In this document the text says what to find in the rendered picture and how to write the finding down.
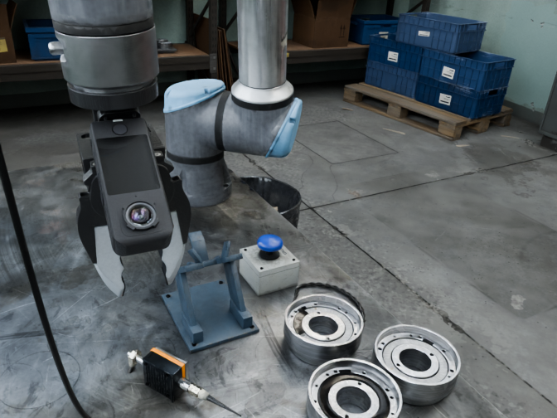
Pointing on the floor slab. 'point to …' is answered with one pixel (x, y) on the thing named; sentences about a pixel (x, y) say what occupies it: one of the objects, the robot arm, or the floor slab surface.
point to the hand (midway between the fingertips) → (145, 284)
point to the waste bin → (278, 196)
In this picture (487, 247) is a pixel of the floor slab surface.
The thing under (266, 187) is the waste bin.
